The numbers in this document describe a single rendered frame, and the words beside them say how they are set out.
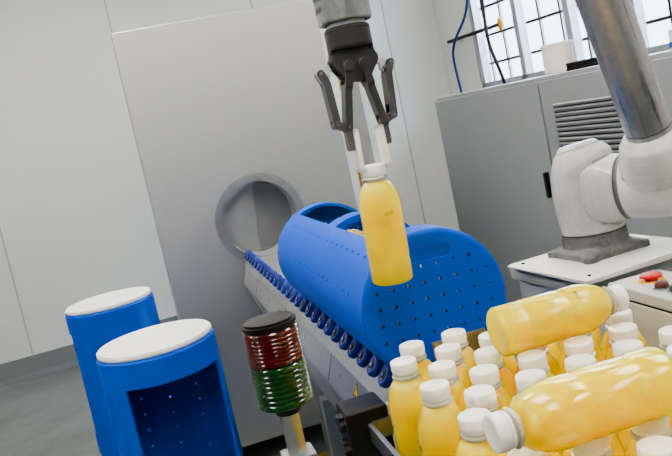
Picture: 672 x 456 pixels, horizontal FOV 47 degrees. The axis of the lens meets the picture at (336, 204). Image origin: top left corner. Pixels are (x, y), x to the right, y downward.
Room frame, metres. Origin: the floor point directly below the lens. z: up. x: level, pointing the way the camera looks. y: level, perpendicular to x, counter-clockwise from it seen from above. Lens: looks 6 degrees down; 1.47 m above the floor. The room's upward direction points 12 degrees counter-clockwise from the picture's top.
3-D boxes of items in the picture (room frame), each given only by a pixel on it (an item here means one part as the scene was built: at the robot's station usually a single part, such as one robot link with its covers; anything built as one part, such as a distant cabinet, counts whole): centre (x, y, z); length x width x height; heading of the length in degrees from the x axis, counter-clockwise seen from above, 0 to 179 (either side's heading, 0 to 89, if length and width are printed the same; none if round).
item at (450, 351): (1.12, -0.12, 1.09); 0.04 x 0.04 x 0.02
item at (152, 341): (1.84, 0.50, 1.03); 0.28 x 0.28 x 0.01
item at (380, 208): (1.27, -0.07, 1.27); 0.07 x 0.07 x 0.19
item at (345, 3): (1.27, -0.08, 1.63); 0.09 x 0.09 x 0.06
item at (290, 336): (0.86, 0.10, 1.23); 0.06 x 0.06 x 0.04
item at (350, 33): (1.27, -0.08, 1.56); 0.08 x 0.07 x 0.09; 104
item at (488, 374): (1.00, -0.15, 1.09); 0.04 x 0.04 x 0.02
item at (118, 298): (2.51, 0.80, 1.03); 0.28 x 0.28 x 0.01
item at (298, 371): (0.86, 0.10, 1.18); 0.06 x 0.06 x 0.05
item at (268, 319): (0.86, 0.10, 1.18); 0.06 x 0.06 x 0.16
